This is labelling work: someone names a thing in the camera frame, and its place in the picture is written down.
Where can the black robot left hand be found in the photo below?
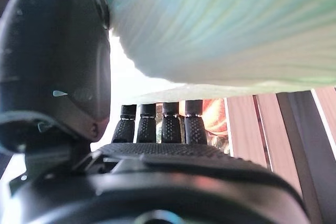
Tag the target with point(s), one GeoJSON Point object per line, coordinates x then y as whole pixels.
{"type": "Point", "coordinates": [52, 51]}

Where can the green white napa cabbage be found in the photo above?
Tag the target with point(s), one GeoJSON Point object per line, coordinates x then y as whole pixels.
{"type": "Point", "coordinates": [223, 24]}

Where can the green striped pumpkin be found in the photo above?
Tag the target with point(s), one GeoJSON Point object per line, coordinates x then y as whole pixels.
{"type": "Point", "coordinates": [158, 127]}

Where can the small orange pumpkin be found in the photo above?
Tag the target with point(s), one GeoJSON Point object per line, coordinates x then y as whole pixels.
{"type": "Point", "coordinates": [215, 119]}

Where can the wooden display shelf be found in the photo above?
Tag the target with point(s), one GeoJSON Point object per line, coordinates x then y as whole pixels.
{"type": "Point", "coordinates": [244, 129]}

